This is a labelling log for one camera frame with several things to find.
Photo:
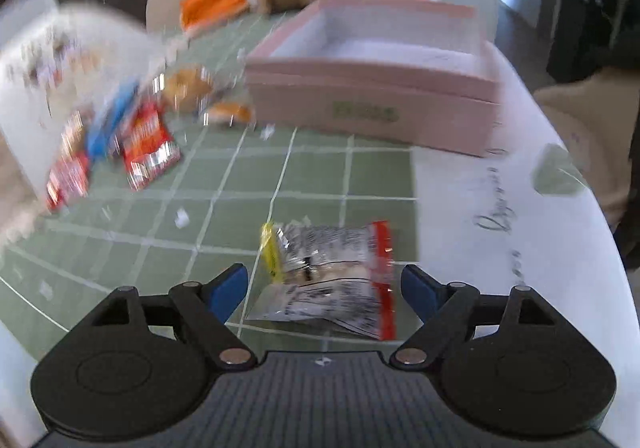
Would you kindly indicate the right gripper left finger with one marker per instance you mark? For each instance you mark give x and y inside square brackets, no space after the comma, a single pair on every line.
[137,364]

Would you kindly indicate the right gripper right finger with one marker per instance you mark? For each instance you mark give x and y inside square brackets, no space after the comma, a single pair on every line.
[503,369]

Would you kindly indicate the red clear printed snack packet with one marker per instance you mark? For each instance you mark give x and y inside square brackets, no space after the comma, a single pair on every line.
[341,275]

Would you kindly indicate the dark red snack packet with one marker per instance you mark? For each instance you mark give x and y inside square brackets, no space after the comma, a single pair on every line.
[69,175]

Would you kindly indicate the red spicy strip packet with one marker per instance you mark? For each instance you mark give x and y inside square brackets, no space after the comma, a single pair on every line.
[148,148]

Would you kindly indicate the blue snack bag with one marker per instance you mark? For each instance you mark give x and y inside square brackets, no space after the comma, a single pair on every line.
[104,125]

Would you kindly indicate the yellow bread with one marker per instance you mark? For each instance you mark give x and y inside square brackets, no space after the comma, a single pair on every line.
[186,89]

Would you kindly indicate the small orange wrapped cake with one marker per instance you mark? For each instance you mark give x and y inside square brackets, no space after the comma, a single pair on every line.
[228,113]

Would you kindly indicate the pink cardboard box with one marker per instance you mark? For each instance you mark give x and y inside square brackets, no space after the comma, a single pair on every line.
[415,72]

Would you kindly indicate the white cartoon chair cover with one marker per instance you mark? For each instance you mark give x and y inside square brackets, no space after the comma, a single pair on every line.
[75,56]

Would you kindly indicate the orange tissue pack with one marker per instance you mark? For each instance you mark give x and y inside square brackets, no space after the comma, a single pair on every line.
[196,15]

